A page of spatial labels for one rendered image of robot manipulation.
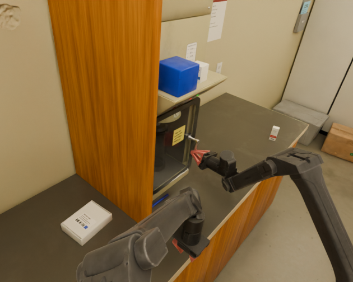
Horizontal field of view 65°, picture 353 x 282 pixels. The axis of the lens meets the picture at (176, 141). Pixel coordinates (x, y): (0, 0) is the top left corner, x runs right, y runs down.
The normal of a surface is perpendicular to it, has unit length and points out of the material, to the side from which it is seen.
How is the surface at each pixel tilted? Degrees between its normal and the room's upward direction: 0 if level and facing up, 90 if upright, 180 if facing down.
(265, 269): 0
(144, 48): 90
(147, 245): 57
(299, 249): 0
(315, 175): 45
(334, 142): 90
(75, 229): 0
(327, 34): 90
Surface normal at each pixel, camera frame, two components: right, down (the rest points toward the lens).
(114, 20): -0.64, 0.40
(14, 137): 0.76, 0.42
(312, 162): 0.19, -0.18
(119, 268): -0.44, -0.59
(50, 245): 0.08, -0.82
